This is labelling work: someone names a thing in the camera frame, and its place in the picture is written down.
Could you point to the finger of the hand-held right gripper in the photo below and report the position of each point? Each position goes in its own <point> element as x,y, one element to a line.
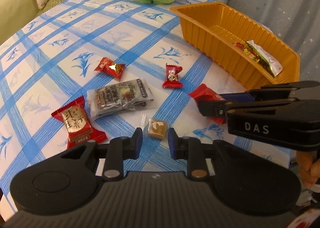
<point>250,107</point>
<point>237,97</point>

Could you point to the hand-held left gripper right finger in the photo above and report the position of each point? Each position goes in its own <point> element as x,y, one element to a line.
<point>172,142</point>

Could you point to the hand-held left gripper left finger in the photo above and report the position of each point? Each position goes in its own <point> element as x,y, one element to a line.
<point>136,142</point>

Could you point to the brown cube candy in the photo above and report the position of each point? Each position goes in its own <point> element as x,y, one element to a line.
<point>157,128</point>

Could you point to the red snack pouch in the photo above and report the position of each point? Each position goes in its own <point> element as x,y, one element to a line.
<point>206,94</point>

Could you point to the clear dark snack packet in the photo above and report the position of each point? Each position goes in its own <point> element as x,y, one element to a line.
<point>120,98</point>

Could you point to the silver green snack pouch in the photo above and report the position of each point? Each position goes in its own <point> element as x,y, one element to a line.
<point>270,60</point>

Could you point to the yellow green candy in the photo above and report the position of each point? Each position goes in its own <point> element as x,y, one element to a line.
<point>241,46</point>

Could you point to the red square snack packet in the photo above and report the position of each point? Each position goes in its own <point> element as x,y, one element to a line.
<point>76,123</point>

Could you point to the small red candy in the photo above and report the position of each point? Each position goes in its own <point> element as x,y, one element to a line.
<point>172,77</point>

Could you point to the orange plastic tray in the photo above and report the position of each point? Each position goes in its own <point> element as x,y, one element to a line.
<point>207,30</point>

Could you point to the red gold candy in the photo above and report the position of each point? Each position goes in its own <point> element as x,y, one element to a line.
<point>110,67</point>

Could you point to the person's right hand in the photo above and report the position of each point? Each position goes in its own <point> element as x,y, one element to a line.
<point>308,169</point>

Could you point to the blue checked tablecloth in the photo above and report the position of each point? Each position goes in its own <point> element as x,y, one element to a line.
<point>62,30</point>

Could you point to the green covered sofa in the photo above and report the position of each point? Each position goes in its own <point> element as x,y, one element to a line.
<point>12,13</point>

